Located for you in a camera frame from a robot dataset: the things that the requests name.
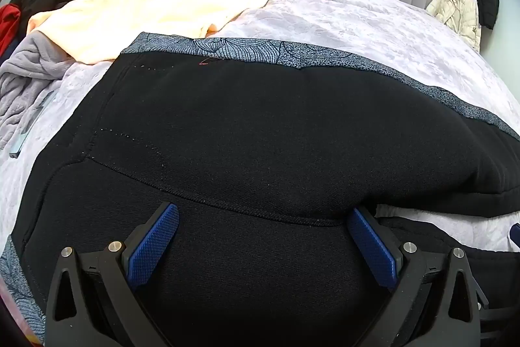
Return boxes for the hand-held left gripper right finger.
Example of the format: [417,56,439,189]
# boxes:
[346,206,489,347]

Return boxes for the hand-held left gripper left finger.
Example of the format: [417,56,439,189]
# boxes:
[44,201,180,347]

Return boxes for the black pants with patterned lining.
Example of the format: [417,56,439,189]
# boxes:
[0,32,520,347]

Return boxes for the grey fleece garment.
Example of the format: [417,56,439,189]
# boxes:
[0,32,76,150]

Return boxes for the white puffer jacket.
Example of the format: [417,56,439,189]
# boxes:
[425,0,482,53]

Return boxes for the pale orange shirt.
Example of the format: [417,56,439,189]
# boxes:
[28,0,285,64]

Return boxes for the red garment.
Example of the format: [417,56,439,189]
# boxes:
[0,3,22,57]

